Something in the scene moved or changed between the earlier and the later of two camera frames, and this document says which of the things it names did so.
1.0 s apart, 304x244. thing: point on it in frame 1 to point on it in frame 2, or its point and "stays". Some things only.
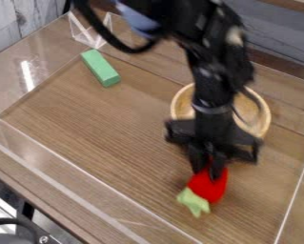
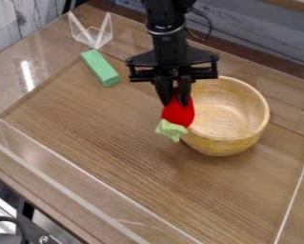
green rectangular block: [100, 68] stays
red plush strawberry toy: [204, 193] to [177, 117]
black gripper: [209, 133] to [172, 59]
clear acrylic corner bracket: [81, 31] stays
